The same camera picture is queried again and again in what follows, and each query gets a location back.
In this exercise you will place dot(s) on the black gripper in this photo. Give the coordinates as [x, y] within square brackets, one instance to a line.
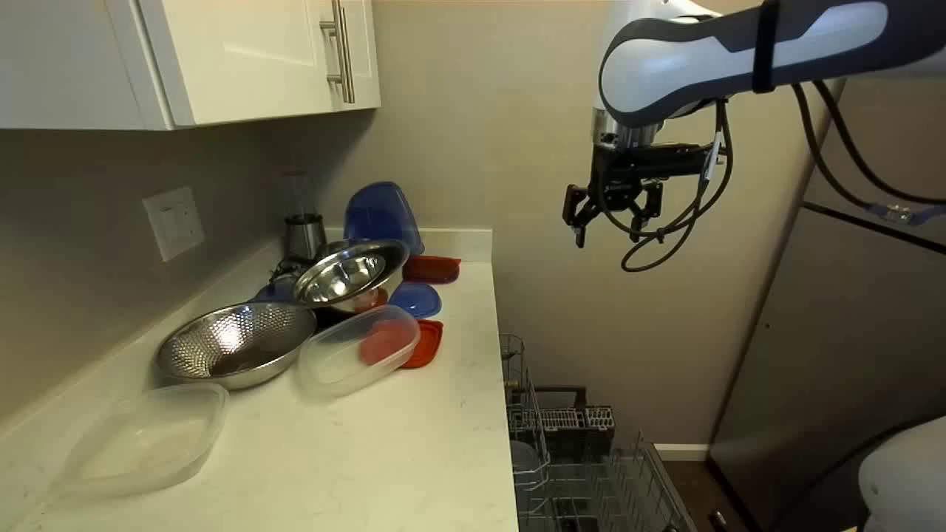
[626, 173]

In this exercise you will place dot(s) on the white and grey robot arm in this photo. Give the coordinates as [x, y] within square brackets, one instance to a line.
[671, 56]

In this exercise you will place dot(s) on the red plastic container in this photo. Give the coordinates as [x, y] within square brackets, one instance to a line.
[431, 270]

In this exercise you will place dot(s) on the blue plastic bowl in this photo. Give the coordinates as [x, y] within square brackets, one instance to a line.
[418, 298]

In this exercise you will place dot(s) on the red plastic lid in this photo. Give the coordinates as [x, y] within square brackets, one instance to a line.
[427, 347]

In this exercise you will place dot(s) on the stainless steel refrigerator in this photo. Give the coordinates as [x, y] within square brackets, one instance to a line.
[850, 340]

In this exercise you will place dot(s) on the tilted steel mixing bowl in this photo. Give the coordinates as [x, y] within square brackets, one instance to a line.
[353, 276]

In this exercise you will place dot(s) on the clear plastic container with lid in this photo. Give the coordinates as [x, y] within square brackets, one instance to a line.
[354, 353]

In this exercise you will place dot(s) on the small steel cup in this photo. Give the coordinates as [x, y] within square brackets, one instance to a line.
[301, 238]

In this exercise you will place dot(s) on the white round object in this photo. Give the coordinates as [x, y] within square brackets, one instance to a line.
[901, 482]

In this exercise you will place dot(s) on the large steel mixing bowl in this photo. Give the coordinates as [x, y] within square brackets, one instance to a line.
[238, 347]

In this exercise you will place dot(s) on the clear flat plastic container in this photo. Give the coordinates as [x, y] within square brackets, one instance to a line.
[144, 445]

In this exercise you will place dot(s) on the silver cabinet handle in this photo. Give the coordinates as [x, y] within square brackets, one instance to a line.
[337, 32]

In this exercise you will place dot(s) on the white wall outlet plate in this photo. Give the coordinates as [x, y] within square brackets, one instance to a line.
[175, 222]

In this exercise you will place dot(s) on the white upper wall cabinet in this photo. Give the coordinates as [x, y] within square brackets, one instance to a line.
[175, 62]

